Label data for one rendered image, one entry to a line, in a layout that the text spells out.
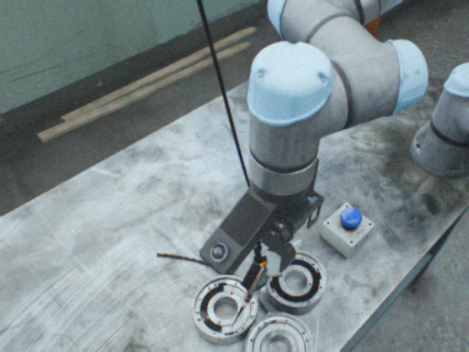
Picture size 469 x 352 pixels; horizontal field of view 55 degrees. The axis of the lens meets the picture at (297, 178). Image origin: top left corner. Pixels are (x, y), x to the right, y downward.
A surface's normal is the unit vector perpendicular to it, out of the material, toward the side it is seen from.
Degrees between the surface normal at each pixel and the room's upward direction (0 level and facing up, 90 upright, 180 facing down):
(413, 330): 0
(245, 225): 31
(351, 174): 0
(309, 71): 1
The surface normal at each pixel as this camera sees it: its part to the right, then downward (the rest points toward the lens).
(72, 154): 0.09, -0.63
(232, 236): -0.26, -0.26
